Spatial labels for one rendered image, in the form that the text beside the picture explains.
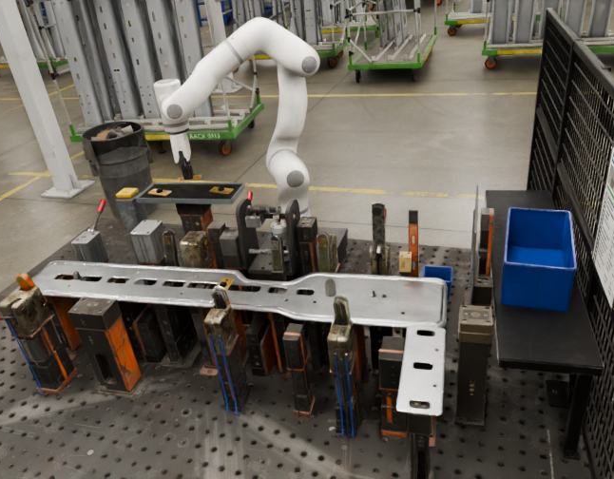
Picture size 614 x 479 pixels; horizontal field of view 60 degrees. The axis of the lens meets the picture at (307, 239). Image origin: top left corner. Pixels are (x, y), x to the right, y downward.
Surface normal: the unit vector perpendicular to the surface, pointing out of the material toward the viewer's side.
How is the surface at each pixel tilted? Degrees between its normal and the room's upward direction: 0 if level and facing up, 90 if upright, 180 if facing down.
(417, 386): 0
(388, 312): 0
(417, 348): 0
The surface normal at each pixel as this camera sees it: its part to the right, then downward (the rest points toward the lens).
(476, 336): -0.25, 0.49
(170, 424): -0.11, -0.86
